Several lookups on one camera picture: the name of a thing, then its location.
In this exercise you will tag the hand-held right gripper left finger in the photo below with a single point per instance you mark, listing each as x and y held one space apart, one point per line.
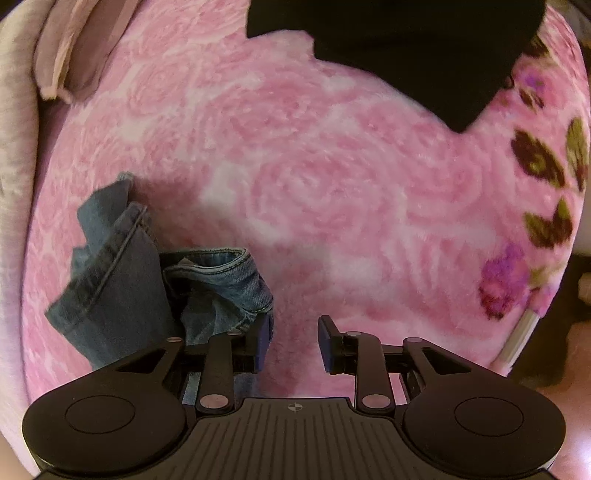
262 344

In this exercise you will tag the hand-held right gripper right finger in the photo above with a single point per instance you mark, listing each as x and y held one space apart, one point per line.
326 344

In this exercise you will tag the blue denim jeans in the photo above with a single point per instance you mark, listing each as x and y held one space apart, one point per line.
115 295

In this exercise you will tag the pink floral blanket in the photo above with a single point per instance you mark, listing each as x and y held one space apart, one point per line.
323 194

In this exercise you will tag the white metal rod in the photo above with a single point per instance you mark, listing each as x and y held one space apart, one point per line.
516 341

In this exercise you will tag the grey ribbed quilt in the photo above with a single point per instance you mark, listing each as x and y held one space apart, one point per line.
18 184

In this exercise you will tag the black knit garment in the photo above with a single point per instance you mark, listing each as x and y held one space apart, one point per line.
415 50

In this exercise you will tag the lilac folded pillowcase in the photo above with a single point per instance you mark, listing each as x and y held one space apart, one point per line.
94 46

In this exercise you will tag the mauve pillow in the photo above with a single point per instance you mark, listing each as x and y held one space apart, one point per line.
55 50

